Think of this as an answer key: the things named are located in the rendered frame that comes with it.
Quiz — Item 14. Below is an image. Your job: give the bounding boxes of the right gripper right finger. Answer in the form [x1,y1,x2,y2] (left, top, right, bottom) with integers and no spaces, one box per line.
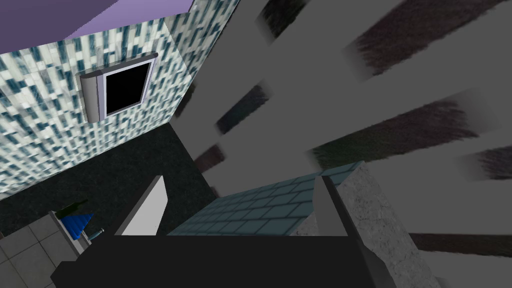
[312,174,362,238]

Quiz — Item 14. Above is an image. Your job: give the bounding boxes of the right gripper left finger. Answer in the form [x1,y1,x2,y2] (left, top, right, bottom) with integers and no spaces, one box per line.
[107,174,169,237]

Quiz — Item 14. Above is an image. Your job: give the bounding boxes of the blue ridged cone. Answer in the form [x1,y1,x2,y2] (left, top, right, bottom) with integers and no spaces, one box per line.
[62,213,95,241]

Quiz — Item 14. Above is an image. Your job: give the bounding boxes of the dark green bottle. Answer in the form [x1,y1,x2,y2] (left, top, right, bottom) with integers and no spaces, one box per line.
[55,199,89,220]

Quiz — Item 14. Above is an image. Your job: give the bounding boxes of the grey framed window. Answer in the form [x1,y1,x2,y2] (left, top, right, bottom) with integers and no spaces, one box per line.
[79,51,159,124]

